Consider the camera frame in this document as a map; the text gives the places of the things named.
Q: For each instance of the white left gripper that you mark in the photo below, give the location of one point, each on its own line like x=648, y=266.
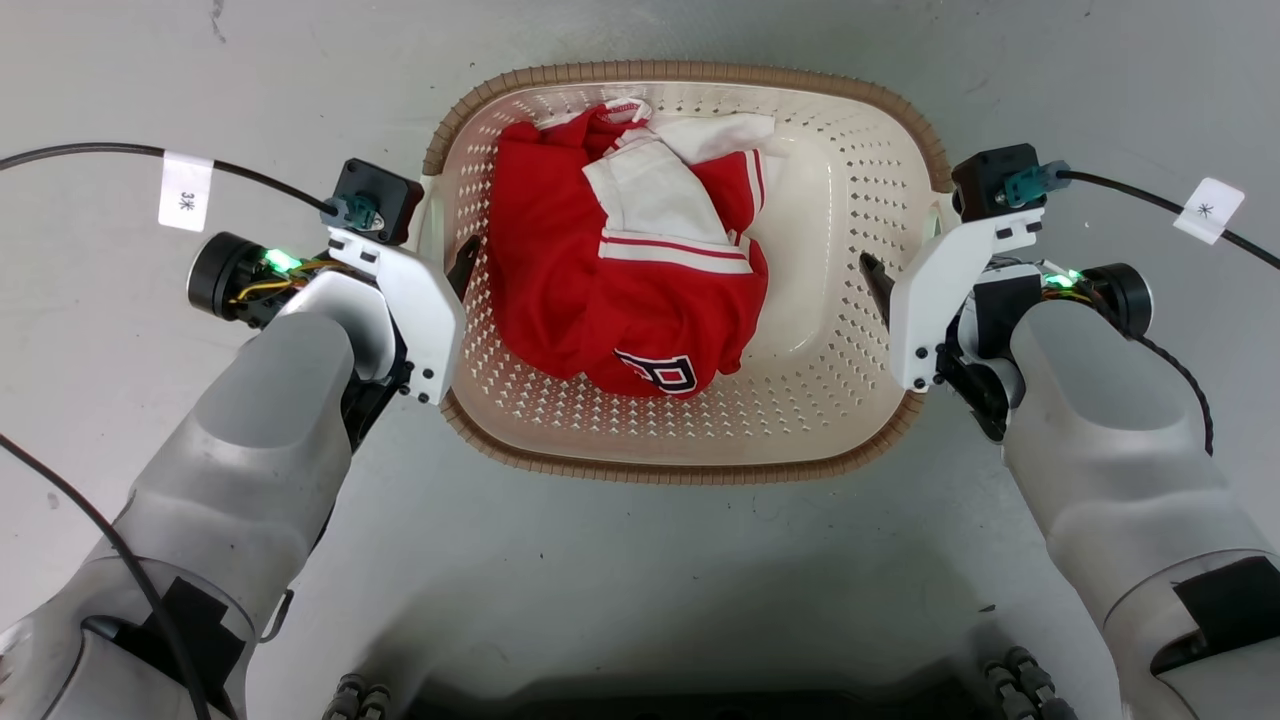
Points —
x=425, y=310

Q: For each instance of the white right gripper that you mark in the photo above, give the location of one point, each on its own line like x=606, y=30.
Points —
x=925, y=300

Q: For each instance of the cream laundry basket brown rim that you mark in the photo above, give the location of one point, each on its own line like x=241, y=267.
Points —
x=820, y=400

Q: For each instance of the dark robot base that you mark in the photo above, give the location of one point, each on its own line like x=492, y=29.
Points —
x=700, y=705

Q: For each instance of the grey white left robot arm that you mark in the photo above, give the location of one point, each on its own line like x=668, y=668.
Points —
x=250, y=450

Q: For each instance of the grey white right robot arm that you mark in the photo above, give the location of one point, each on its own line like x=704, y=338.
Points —
x=1120, y=450

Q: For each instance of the red and white jersey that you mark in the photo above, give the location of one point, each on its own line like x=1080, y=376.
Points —
x=560, y=290

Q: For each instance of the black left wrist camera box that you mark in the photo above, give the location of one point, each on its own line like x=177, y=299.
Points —
x=380, y=195

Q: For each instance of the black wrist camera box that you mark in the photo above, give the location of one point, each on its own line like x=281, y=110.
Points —
x=380, y=195
x=990, y=180

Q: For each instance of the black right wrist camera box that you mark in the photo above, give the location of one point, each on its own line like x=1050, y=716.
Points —
x=990, y=180

